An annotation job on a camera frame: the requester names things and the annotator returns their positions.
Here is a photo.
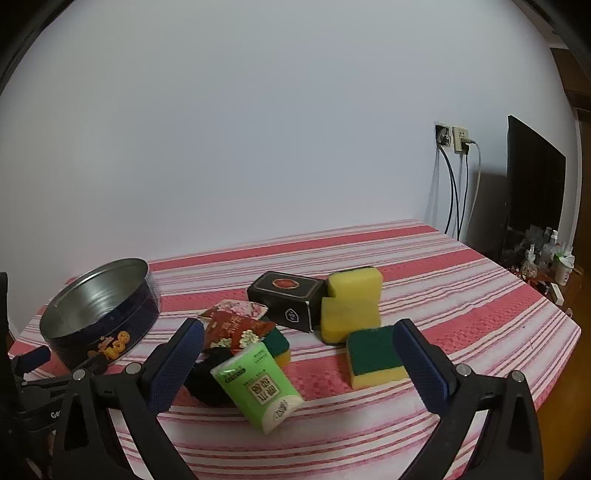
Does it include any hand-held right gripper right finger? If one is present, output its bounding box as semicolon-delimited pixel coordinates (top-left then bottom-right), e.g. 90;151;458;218
392;318;543;480

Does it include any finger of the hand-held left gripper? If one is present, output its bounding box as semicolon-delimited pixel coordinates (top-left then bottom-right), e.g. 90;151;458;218
11;345;72;388

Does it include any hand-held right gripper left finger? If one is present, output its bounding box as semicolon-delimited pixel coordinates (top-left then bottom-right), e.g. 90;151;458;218
48;318;206;480

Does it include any black cloth bundle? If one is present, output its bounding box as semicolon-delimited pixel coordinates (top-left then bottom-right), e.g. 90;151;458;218
184;347;243;408

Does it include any yellow green scouring sponge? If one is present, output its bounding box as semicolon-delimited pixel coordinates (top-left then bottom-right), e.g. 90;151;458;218
262;327;293;368
346;325;411;389
320;267;384;347

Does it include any pink floral snack packet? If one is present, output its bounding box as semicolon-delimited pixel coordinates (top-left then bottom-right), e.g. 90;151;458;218
198;299;269;326

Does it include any green tissue pack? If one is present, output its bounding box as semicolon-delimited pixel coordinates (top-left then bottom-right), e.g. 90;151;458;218
210;342;304;435

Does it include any round metal cookie tin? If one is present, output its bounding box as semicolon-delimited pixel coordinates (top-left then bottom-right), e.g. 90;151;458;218
39;258;162;371

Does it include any red striped tablecloth desktop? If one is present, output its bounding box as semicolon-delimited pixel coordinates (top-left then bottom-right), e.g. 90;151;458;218
8;219;583;480

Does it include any red floral snack packet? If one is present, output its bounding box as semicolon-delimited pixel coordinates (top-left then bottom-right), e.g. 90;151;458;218
202;314;278;354

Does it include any black rectangular box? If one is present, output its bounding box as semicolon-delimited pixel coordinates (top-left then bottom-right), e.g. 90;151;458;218
247;271;327;334

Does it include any cluster of small bottles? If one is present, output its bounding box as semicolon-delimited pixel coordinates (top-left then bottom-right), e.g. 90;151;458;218
508;226;575;287

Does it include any white paper cup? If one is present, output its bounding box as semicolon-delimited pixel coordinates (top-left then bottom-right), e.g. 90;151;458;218
555;256;576;285

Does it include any black monitor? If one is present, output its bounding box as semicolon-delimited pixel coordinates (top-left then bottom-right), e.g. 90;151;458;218
503;115;567;271

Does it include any black power cable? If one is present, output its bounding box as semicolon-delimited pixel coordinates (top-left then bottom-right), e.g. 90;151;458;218
461;152;469;241
441;147;461;238

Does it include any grey power cable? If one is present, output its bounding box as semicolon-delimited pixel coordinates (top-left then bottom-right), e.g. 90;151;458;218
468;138;483;204

